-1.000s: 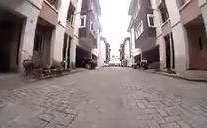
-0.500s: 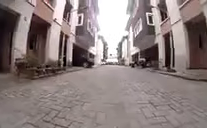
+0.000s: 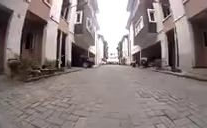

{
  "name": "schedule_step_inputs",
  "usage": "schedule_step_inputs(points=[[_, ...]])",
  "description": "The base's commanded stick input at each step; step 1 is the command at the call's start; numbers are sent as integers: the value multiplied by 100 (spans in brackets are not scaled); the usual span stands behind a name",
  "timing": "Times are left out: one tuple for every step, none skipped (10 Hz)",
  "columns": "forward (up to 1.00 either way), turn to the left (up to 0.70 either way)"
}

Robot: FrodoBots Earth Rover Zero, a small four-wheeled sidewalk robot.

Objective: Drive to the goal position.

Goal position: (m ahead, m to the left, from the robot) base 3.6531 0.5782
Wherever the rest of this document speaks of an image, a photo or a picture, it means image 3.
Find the pale building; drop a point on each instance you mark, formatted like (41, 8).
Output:
(113, 57)

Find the dark car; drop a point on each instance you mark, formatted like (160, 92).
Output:
(87, 62)

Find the grey brick paved road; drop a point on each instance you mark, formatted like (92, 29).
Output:
(107, 96)

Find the concrete kerb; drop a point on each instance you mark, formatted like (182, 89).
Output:
(54, 74)
(187, 75)

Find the row of townhouses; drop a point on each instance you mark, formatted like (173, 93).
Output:
(51, 30)
(177, 30)

